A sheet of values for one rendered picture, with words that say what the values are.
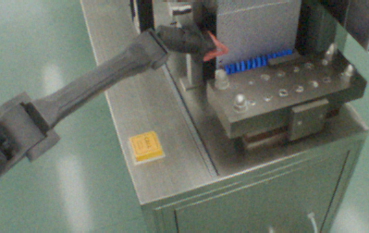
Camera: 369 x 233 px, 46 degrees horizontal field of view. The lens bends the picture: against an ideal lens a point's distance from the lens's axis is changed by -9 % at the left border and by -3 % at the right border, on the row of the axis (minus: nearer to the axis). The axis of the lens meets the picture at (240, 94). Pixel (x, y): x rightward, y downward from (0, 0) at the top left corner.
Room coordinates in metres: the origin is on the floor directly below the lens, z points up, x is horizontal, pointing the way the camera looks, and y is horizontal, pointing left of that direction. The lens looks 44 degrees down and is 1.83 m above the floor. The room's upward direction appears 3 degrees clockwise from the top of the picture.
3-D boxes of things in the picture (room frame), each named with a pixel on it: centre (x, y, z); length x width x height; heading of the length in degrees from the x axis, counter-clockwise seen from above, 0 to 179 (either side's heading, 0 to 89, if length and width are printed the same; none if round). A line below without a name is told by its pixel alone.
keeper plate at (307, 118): (0.80, -0.18, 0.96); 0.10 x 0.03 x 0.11; 115
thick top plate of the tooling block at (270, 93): (0.88, -0.13, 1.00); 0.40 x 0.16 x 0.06; 115
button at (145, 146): (0.73, 0.24, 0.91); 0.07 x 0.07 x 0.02; 25
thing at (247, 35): (0.97, -0.04, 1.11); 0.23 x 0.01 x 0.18; 115
